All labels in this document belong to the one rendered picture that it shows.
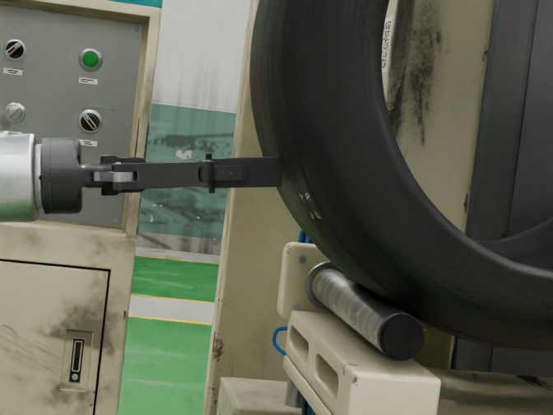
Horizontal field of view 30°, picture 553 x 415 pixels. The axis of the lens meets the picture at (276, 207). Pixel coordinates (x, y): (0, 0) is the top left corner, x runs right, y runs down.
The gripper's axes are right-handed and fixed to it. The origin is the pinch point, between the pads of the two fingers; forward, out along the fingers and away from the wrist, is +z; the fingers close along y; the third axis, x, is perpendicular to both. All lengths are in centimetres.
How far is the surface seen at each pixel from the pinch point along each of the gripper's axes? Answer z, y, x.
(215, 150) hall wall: 85, 901, 10
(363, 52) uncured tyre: 9.3, -12.2, -11.1
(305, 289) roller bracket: 10.4, 23.9, 15.8
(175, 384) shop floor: 11, 346, 105
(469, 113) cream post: 33.1, 26.6, -6.3
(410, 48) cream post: 25.1, 26.6, -14.7
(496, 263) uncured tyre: 21.9, -12.3, 8.5
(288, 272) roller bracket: 8.3, 24.2, 13.6
